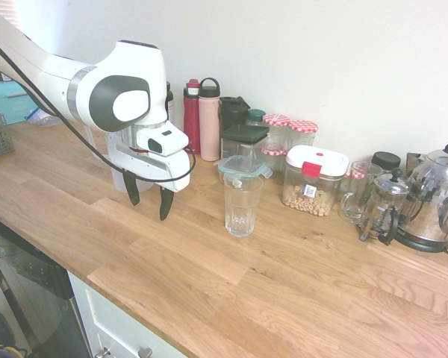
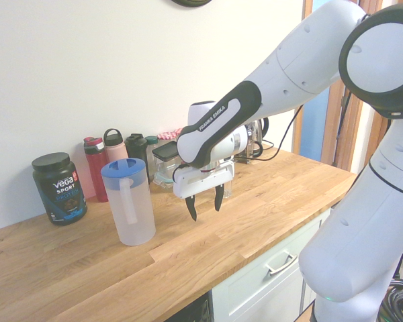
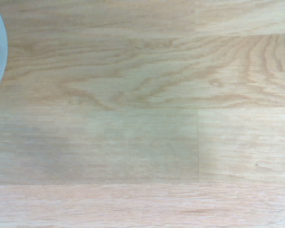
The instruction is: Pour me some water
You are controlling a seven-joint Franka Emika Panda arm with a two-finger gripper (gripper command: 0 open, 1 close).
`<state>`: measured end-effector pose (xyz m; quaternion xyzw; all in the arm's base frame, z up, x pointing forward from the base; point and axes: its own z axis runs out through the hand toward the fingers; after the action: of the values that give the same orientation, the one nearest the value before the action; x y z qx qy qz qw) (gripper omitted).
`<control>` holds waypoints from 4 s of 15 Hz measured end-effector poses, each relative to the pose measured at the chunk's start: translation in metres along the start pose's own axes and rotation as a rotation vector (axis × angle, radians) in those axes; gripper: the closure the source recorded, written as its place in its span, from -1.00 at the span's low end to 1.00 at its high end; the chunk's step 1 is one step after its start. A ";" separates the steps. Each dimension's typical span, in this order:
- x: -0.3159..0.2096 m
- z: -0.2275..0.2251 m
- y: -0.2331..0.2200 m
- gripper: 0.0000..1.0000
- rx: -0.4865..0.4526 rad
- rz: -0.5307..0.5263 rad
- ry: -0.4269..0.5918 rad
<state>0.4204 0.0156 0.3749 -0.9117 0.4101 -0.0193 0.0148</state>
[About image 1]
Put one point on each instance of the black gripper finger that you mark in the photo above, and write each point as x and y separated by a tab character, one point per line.
166	203
133	188

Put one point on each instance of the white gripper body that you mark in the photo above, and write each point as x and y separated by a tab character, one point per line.
149	169

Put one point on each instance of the translucent pitcher with blue lid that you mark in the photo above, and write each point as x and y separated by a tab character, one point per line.
117	182

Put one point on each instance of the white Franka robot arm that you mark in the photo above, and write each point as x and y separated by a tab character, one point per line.
134	67

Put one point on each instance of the red water bottle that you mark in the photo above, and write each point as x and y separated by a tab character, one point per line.
191	119

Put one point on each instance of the pink water bottle black cap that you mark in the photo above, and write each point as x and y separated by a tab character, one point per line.
209	127

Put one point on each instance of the dark supplement bottle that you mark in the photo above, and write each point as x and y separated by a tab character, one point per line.
170	106

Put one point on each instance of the clear drinking glass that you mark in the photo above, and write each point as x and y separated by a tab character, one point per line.
242	212

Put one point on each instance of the glass container teal snap lid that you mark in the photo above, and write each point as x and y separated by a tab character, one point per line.
242	166

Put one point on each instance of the black shaker bottle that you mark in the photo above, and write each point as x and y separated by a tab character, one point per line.
229	112

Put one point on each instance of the clear canister black square lid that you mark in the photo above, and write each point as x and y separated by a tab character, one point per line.
242	136

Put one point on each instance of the clear plastic zip bag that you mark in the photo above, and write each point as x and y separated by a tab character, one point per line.
45	118

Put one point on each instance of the short jar red checked lid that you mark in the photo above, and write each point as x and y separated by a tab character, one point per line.
273	156

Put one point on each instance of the glass jar green lid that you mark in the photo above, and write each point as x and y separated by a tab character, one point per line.
255	117

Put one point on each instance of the white cabinet drawer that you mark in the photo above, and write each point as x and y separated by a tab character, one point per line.
112	320

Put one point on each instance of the tall jar red checked lid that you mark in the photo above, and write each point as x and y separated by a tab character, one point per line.
277	128
302	134

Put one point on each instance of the black dishwasher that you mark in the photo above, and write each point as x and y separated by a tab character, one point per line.
30	291

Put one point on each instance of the cereal canister white red lid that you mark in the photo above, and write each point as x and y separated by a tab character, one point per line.
311	179

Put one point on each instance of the metal drawer knob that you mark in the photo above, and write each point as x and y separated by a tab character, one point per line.
104	352
145	352

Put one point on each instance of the teal cardboard box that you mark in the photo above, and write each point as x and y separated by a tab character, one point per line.
7	102

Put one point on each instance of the clear glass mug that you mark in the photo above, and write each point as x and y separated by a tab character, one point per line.
358	194

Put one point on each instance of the window blind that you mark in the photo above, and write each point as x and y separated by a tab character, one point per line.
13	13

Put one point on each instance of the glass French press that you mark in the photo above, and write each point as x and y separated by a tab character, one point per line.
382	209

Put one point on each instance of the glass jar black lid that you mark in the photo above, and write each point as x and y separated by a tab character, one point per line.
386	161

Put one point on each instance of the stainless steel electric kettle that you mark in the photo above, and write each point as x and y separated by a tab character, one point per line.
433	201

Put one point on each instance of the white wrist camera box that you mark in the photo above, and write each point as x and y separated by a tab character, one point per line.
164	139

